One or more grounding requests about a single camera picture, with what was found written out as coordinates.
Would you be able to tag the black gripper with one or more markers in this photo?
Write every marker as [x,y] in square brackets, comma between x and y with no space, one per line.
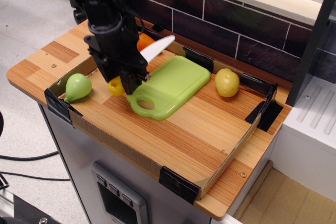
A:
[114,48]

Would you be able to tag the yellow-handled white toy knife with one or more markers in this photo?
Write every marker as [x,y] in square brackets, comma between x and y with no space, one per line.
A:
[149,53]

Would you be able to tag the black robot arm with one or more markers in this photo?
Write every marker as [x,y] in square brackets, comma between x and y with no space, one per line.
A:
[106,8]

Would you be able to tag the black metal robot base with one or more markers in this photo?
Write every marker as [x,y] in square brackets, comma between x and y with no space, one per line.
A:
[16,210]

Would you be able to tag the cardboard fence with black tape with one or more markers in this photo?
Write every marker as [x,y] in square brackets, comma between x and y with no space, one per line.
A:
[200,150]

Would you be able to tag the green plastic cutting board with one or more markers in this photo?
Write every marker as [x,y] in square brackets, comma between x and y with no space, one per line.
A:
[171,85]

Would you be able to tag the orange toy carrot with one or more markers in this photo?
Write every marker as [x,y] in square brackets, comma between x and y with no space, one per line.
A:
[144,41]

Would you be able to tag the green toy pear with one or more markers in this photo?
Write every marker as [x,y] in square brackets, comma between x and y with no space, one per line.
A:
[78,86]

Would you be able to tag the black office chair base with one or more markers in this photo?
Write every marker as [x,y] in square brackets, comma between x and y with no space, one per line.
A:
[78,14]

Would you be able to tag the yellow toy potato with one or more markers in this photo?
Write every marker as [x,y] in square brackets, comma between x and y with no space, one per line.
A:
[227,83]

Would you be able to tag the grey toy oven front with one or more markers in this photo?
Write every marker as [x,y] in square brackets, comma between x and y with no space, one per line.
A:
[120,201]

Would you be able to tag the white toy sink counter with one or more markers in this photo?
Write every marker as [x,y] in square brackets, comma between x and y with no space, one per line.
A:
[305,147]

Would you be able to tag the dark vertical post right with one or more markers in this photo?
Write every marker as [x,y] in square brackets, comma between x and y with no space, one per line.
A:
[318,59]

